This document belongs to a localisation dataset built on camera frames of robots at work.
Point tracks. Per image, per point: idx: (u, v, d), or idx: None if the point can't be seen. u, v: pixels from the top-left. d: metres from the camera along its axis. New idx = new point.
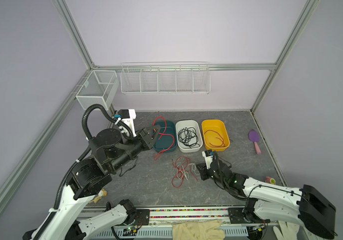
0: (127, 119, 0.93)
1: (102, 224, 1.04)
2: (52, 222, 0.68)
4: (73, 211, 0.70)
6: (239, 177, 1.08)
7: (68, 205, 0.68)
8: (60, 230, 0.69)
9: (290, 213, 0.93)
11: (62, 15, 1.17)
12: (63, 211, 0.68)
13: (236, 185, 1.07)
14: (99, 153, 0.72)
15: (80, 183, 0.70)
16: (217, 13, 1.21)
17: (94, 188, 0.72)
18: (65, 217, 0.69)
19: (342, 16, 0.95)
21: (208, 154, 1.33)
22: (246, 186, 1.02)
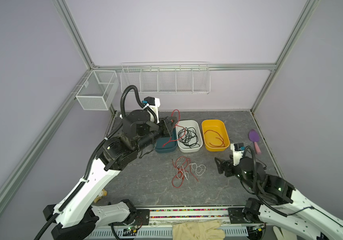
0: (152, 106, 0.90)
1: (112, 214, 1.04)
2: (79, 194, 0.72)
4: (100, 183, 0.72)
6: (283, 185, 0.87)
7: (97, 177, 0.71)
8: (84, 203, 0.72)
9: (306, 231, 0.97)
11: (63, 15, 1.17)
12: (89, 185, 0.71)
13: (276, 191, 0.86)
14: (131, 128, 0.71)
15: (110, 156, 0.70)
16: (217, 13, 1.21)
17: (122, 163, 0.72)
18: (90, 192, 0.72)
19: (342, 16, 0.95)
21: (237, 149, 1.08)
22: (295, 202, 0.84)
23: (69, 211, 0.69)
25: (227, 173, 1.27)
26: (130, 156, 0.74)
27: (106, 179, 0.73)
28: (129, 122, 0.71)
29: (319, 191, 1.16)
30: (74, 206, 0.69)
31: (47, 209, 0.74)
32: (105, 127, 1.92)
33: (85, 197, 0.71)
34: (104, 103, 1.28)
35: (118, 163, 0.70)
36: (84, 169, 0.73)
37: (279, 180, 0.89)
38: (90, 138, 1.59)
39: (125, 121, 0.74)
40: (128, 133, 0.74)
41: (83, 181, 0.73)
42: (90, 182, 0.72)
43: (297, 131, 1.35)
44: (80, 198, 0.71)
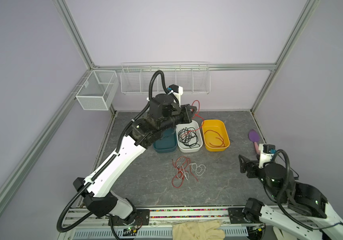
0: (176, 92, 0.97)
1: (122, 205, 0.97)
2: (110, 166, 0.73)
4: (131, 157, 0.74)
6: (318, 196, 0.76)
7: (128, 150, 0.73)
8: (114, 175, 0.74)
9: (307, 235, 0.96)
11: (63, 15, 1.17)
12: (121, 157, 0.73)
13: (311, 203, 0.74)
14: (159, 109, 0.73)
15: (139, 134, 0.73)
16: (217, 13, 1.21)
17: (150, 140, 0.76)
18: (121, 165, 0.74)
19: (342, 16, 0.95)
21: (266, 152, 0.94)
22: (328, 217, 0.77)
23: (101, 182, 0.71)
25: (250, 175, 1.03)
26: (156, 135, 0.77)
27: (136, 153, 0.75)
28: (157, 103, 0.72)
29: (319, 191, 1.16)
30: (106, 177, 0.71)
31: (76, 182, 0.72)
32: (106, 127, 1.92)
33: (117, 169, 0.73)
34: (104, 103, 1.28)
35: (147, 140, 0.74)
36: (116, 143, 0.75)
37: (311, 189, 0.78)
38: (90, 138, 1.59)
39: (152, 102, 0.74)
40: (155, 114, 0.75)
41: (115, 154, 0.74)
42: (121, 155, 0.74)
43: (297, 131, 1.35)
44: (111, 170, 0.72)
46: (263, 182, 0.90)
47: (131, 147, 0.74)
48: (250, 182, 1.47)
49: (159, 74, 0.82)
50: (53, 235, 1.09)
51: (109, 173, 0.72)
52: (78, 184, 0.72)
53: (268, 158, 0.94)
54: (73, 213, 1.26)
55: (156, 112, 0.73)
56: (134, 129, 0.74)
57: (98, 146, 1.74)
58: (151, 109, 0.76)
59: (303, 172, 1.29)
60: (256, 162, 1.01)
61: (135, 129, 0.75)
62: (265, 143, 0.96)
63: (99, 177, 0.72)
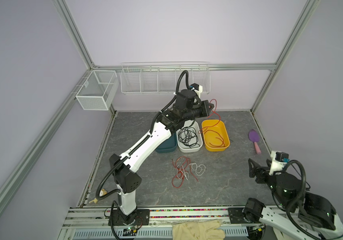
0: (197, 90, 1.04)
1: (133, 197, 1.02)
2: (144, 145, 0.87)
4: (161, 139, 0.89)
6: (329, 207, 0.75)
7: (159, 133, 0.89)
8: (146, 153, 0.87)
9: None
11: (63, 15, 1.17)
12: (154, 137, 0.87)
13: (321, 214, 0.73)
14: (185, 101, 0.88)
15: (168, 121, 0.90)
16: (216, 13, 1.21)
17: (176, 127, 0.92)
18: (153, 145, 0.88)
19: (342, 16, 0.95)
21: (279, 160, 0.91)
22: (336, 229, 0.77)
23: (136, 157, 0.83)
25: (259, 180, 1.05)
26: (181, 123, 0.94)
27: (165, 137, 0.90)
28: (183, 96, 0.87)
29: (319, 191, 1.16)
30: (141, 153, 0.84)
31: (114, 156, 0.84)
32: (106, 127, 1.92)
33: (149, 147, 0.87)
34: (104, 103, 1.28)
35: (174, 126, 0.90)
36: (149, 125, 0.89)
37: (320, 200, 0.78)
38: (90, 138, 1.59)
39: (179, 96, 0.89)
40: (181, 106, 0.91)
41: (148, 135, 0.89)
42: (154, 136, 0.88)
43: (297, 131, 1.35)
44: (145, 147, 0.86)
46: (274, 190, 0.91)
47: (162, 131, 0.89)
48: (250, 182, 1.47)
49: (185, 73, 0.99)
50: (53, 234, 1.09)
51: (143, 150, 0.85)
52: (115, 159, 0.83)
53: (279, 167, 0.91)
54: (74, 213, 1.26)
55: (183, 104, 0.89)
56: (164, 117, 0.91)
57: (98, 146, 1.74)
58: (178, 102, 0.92)
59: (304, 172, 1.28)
60: (267, 169, 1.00)
61: (164, 117, 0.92)
62: (278, 151, 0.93)
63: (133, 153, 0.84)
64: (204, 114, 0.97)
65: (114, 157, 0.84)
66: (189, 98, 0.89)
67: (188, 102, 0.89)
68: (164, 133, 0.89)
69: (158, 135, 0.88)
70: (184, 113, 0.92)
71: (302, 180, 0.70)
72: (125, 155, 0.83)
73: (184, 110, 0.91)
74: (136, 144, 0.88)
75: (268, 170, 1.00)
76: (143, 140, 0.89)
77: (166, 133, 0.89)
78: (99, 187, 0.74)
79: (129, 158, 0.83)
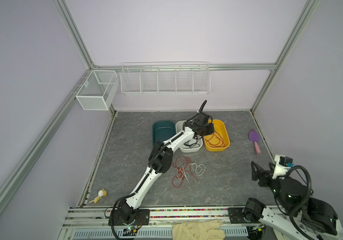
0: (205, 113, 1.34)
1: (144, 196, 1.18)
2: (179, 137, 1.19)
4: (188, 138, 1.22)
6: (331, 212, 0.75)
7: (189, 133, 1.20)
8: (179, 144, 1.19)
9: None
11: (62, 15, 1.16)
12: (186, 134, 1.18)
13: (324, 220, 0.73)
14: (205, 118, 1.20)
15: (193, 127, 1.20)
16: (216, 13, 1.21)
17: (196, 133, 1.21)
18: (184, 140, 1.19)
19: (342, 16, 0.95)
21: (283, 165, 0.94)
22: (338, 234, 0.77)
23: (174, 144, 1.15)
25: (262, 183, 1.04)
26: (199, 132, 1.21)
27: (190, 137, 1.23)
28: (204, 114, 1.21)
29: (318, 191, 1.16)
30: (178, 142, 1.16)
31: (158, 142, 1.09)
32: (105, 127, 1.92)
33: (182, 140, 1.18)
34: (104, 103, 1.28)
35: (197, 132, 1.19)
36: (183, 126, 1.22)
37: (322, 205, 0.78)
38: (90, 138, 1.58)
39: (201, 113, 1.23)
40: (201, 120, 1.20)
41: (182, 132, 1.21)
42: (185, 134, 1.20)
43: (297, 130, 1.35)
44: (180, 139, 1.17)
46: (277, 193, 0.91)
47: (189, 132, 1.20)
48: (250, 182, 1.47)
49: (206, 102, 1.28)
50: (53, 235, 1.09)
51: (179, 141, 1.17)
52: (159, 145, 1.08)
53: (283, 171, 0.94)
54: (74, 213, 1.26)
55: (203, 118, 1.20)
56: (190, 124, 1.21)
57: (97, 146, 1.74)
58: (199, 116, 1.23)
59: (311, 181, 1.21)
60: (271, 173, 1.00)
61: (190, 124, 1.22)
62: (282, 156, 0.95)
63: (173, 142, 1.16)
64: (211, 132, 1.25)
65: (158, 144, 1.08)
66: (208, 116, 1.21)
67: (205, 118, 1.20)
68: (190, 134, 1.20)
69: (188, 134, 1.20)
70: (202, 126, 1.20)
71: (308, 186, 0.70)
72: (168, 141, 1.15)
73: (203, 124, 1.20)
74: (174, 136, 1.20)
75: (272, 173, 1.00)
76: (178, 135, 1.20)
77: (192, 134, 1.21)
78: (151, 162, 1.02)
79: (170, 144, 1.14)
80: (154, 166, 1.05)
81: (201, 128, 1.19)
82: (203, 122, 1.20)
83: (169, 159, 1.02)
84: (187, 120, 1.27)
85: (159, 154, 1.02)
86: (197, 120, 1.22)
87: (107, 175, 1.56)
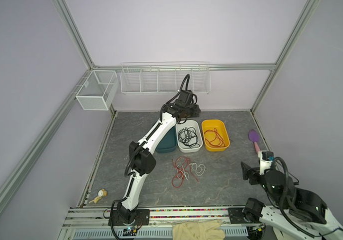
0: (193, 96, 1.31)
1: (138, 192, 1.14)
2: (157, 131, 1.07)
4: (167, 127, 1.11)
6: (318, 202, 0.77)
7: (168, 120, 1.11)
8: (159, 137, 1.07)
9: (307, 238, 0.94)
11: (63, 15, 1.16)
12: (165, 124, 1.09)
13: (310, 209, 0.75)
14: (187, 97, 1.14)
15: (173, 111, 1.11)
16: (216, 13, 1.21)
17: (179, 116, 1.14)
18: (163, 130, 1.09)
19: (341, 17, 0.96)
21: (265, 159, 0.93)
22: (328, 223, 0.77)
23: (152, 141, 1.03)
25: (252, 181, 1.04)
26: (182, 114, 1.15)
27: (172, 124, 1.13)
28: (187, 92, 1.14)
29: (318, 191, 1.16)
30: (155, 137, 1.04)
31: (133, 143, 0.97)
32: (105, 127, 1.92)
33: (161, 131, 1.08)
34: (104, 103, 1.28)
35: (178, 115, 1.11)
36: (160, 115, 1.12)
37: (311, 195, 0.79)
38: (90, 138, 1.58)
39: (183, 92, 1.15)
40: (183, 100, 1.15)
41: (159, 122, 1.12)
42: (164, 124, 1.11)
43: (297, 130, 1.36)
44: (158, 132, 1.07)
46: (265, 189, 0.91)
47: (169, 118, 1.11)
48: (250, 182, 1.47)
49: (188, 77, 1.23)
50: (53, 235, 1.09)
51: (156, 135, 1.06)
52: (134, 145, 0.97)
53: (268, 165, 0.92)
54: (74, 213, 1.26)
55: (185, 98, 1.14)
56: (170, 108, 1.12)
57: (98, 146, 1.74)
58: (181, 97, 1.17)
59: (312, 180, 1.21)
60: (257, 170, 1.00)
61: (170, 107, 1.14)
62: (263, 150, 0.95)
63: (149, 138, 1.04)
64: (195, 114, 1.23)
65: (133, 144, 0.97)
66: (190, 95, 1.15)
67: (189, 98, 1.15)
68: (171, 121, 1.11)
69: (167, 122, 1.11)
70: (185, 107, 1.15)
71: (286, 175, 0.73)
72: (144, 140, 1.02)
73: (186, 105, 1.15)
74: (150, 131, 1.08)
75: (259, 170, 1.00)
76: (155, 128, 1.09)
77: (173, 120, 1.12)
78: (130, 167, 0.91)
79: (146, 142, 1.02)
80: (137, 167, 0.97)
81: (184, 109, 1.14)
82: (186, 102, 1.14)
83: (148, 158, 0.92)
84: (167, 103, 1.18)
85: (135, 155, 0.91)
86: (179, 102, 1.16)
87: (107, 175, 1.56)
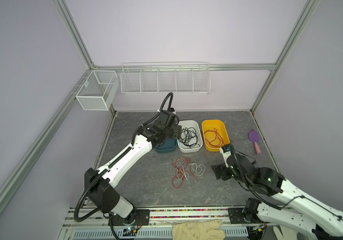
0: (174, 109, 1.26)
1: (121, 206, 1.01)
2: (125, 157, 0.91)
4: (139, 153, 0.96)
6: (273, 175, 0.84)
7: (141, 146, 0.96)
8: (126, 166, 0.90)
9: (302, 225, 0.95)
11: (63, 16, 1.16)
12: (137, 149, 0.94)
13: (262, 182, 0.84)
14: (167, 118, 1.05)
15: (150, 134, 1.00)
16: (215, 13, 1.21)
17: (156, 140, 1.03)
18: (132, 157, 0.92)
19: (341, 17, 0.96)
21: (225, 151, 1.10)
22: (285, 192, 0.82)
23: (116, 169, 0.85)
25: (224, 177, 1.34)
26: (158, 138, 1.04)
27: (145, 149, 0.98)
28: (167, 114, 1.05)
29: (319, 191, 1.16)
30: (121, 165, 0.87)
31: (91, 171, 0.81)
32: (106, 127, 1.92)
33: (130, 159, 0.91)
34: (104, 103, 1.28)
35: (155, 138, 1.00)
36: (132, 138, 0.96)
37: (269, 171, 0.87)
38: (90, 139, 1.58)
39: (163, 113, 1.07)
40: (163, 121, 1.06)
41: (130, 146, 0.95)
42: (135, 149, 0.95)
43: (297, 130, 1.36)
44: (126, 159, 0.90)
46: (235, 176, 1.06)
47: (144, 143, 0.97)
48: None
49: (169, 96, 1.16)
50: (53, 235, 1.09)
51: (123, 163, 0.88)
52: (92, 174, 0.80)
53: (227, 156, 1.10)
54: (73, 213, 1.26)
55: (166, 120, 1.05)
56: (146, 130, 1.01)
57: (98, 146, 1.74)
58: (161, 118, 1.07)
59: (312, 180, 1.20)
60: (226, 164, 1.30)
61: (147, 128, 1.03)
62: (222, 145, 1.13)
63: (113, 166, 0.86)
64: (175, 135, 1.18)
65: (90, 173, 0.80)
66: (171, 116, 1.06)
67: (170, 119, 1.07)
68: (146, 146, 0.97)
69: (140, 147, 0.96)
70: (165, 129, 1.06)
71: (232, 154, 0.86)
72: (105, 167, 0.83)
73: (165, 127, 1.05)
74: (116, 157, 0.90)
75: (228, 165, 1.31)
76: (124, 152, 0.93)
77: (148, 145, 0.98)
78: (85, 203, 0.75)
79: (108, 171, 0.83)
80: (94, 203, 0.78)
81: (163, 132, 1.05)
82: (166, 124, 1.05)
83: (107, 191, 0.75)
84: (144, 124, 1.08)
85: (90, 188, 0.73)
86: (158, 123, 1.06)
87: None
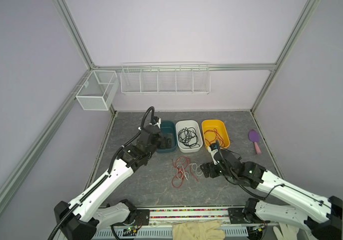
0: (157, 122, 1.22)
1: (114, 216, 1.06)
2: (101, 186, 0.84)
4: (118, 180, 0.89)
6: (255, 168, 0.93)
7: (120, 173, 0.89)
8: (101, 197, 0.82)
9: (295, 218, 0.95)
11: (63, 16, 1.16)
12: (114, 177, 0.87)
13: (246, 174, 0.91)
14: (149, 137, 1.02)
15: (130, 157, 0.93)
16: (215, 13, 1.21)
17: (137, 164, 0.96)
18: (109, 186, 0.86)
19: (342, 17, 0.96)
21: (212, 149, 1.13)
22: (265, 182, 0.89)
23: (89, 202, 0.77)
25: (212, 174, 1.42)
26: (141, 161, 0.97)
27: (125, 175, 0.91)
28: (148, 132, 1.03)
29: (319, 191, 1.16)
30: (95, 197, 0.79)
31: (62, 204, 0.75)
32: (105, 127, 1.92)
33: (106, 189, 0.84)
34: (104, 103, 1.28)
35: (137, 162, 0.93)
36: (108, 165, 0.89)
37: (252, 165, 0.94)
38: (90, 139, 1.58)
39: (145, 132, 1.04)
40: (145, 140, 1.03)
41: (107, 175, 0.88)
42: (112, 177, 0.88)
43: (296, 130, 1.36)
44: (101, 190, 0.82)
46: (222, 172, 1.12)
47: (125, 170, 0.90)
48: None
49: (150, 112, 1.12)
50: None
51: (98, 194, 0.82)
52: (62, 209, 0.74)
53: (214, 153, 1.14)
54: None
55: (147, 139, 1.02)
56: (126, 153, 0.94)
57: (97, 146, 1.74)
58: (143, 137, 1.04)
59: (312, 180, 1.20)
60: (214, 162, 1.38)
61: (127, 150, 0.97)
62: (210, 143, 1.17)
63: (86, 199, 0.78)
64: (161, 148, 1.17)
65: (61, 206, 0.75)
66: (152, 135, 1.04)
67: (152, 137, 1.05)
68: (127, 171, 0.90)
69: (118, 174, 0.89)
70: (148, 148, 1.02)
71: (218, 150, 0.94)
72: (77, 202, 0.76)
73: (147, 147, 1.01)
74: (91, 187, 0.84)
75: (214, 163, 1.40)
76: (100, 181, 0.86)
77: (129, 170, 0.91)
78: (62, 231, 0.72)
79: (80, 206, 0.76)
80: None
81: (145, 153, 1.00)
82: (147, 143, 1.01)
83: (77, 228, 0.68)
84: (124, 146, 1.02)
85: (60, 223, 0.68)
86: (140, 143, 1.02)
87: None
